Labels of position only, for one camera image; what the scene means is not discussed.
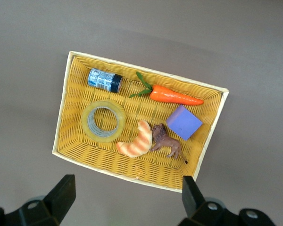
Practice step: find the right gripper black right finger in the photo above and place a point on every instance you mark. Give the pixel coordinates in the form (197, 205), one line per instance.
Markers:
(195, 207)

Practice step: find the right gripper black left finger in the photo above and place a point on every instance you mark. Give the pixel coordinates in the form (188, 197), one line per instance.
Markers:
(54, 204)

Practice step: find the clear packing tape roll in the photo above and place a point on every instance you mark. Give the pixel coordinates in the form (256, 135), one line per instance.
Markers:
(101, 138)

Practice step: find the brown toy lion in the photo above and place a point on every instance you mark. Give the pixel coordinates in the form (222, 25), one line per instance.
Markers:
(166, 142)

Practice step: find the toy croissant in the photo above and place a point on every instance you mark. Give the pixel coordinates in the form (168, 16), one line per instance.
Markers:
(141, 143)

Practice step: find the purple foam block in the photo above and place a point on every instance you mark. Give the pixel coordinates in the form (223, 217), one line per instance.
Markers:
(184, 123)

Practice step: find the yellow woven basket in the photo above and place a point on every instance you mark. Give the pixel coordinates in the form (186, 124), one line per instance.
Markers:
(141, 113)

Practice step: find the orange toy carrot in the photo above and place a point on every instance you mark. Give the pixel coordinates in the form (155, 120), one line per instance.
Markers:
(169, 96)

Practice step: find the small jar black lid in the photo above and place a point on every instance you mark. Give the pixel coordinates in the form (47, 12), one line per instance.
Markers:
(102, 79)

